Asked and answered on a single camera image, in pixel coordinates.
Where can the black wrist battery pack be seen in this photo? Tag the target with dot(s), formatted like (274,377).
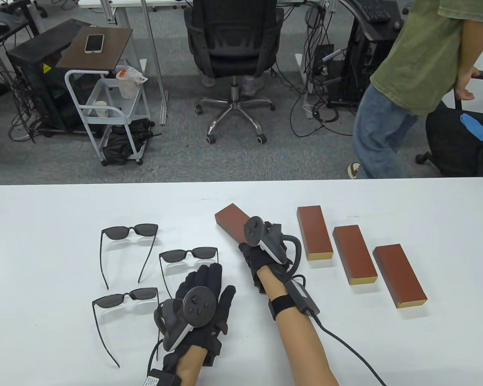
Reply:
(163,380)
(302,297)

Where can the person's right hand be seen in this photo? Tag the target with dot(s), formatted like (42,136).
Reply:
(255,257)

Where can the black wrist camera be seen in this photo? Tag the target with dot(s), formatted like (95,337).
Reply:
(212,354)

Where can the white plastic bag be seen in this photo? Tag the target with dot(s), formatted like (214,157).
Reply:
(126,84)

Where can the black equipment cabinet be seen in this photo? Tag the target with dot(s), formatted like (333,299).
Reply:
(36,56)

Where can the brown side table top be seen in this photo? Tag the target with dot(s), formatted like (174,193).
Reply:
(112,44)

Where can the black bag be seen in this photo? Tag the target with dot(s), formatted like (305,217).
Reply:
(118,146)

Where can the black desk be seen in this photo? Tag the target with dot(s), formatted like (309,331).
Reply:
(18,25)

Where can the person's left hand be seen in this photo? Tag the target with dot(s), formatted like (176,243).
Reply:
(209,277)

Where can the black keyboard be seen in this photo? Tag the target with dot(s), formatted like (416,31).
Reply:
(372,11)

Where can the person's left forearm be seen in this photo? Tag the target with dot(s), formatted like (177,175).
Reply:
(191,370)

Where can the black mesh office chair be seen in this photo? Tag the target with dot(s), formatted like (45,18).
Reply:
(233,40)

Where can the black computer cart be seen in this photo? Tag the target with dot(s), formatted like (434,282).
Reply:
(380,32)

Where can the brown sliding storage box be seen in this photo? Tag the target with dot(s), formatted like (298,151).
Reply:
(231,219)
(314,231)
(398,273)
(354,253)

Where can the white smartphone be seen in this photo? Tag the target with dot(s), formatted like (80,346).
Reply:
(94,43)

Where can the black computer tower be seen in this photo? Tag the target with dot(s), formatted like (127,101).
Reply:
(358,68)

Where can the black armchair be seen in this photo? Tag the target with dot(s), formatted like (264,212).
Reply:
(451,136)

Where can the white utility cart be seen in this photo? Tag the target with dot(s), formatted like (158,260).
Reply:
(75,100)

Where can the white paper cup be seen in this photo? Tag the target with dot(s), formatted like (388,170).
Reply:
(101,109)

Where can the grey tracking controller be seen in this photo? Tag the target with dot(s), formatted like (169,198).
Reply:
(199,305)
(254,231)

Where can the person's right forearm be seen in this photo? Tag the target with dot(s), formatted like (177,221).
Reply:
(302,345)

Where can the black sunglasses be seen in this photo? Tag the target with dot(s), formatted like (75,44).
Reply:
(108,300)
(175,255)
(116,232)

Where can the silver aluminium post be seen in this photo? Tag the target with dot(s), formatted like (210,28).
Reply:
(153,52)

